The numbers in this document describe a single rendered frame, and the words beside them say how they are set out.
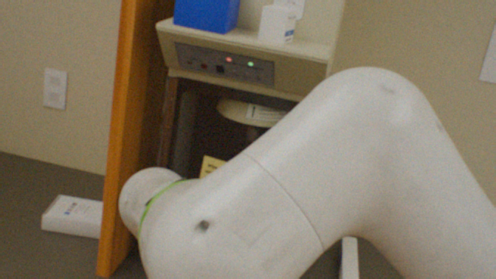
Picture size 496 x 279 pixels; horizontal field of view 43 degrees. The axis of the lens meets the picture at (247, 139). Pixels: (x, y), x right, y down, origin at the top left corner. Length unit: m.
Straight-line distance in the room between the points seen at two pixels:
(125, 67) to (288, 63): 0.32
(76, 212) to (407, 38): 0.93
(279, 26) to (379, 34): 0.55
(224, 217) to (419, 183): 0.16
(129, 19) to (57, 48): 0.69
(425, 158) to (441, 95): 1.18
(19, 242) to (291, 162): 1.12
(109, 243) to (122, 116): 0.29
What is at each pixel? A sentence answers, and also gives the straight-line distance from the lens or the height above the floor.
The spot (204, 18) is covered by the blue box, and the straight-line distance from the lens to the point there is 1.16.
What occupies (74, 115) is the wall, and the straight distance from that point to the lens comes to 1.92.
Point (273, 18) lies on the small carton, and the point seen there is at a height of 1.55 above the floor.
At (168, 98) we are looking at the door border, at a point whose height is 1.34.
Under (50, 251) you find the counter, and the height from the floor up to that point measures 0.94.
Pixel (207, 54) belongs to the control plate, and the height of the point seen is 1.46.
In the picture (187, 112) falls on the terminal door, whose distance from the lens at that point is 1.31.
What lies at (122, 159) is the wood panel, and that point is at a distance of 1.31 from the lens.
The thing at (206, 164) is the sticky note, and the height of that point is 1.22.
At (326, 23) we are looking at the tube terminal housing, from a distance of 1.23.
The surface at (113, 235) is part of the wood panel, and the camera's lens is 1.38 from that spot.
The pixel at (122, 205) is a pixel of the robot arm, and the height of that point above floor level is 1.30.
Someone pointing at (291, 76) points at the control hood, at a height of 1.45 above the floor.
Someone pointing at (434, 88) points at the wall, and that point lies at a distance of 1.70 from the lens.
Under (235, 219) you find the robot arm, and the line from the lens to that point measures 0.48.
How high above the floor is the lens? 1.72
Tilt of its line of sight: 19 degrees down
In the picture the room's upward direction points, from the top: 10 degrees clockwise
